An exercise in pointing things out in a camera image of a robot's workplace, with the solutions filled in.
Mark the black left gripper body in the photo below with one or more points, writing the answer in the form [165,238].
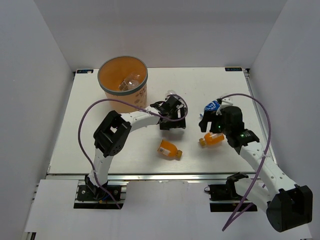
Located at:
[173,115]

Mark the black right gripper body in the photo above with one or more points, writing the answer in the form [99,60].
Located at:
[217,126]

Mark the clear bottle with blue label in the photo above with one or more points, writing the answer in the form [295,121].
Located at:
[214,105]

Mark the small clear bottle black label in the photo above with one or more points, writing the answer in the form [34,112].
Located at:
[171,93]

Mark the orange juice bottle with barcode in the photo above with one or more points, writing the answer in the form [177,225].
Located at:
[211,140]

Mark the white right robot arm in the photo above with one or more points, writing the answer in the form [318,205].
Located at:
[286,204]

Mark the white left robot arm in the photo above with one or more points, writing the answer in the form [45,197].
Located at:
[112,133]

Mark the orange cylindrical bin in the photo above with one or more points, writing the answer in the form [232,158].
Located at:
[110,76]

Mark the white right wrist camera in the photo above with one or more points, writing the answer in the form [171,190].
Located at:
[223,103]

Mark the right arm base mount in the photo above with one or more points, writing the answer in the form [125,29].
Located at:
[223,197]

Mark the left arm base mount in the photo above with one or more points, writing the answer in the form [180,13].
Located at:
[86,199]

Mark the aluminium table front rail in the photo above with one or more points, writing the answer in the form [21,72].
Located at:
[147,177]

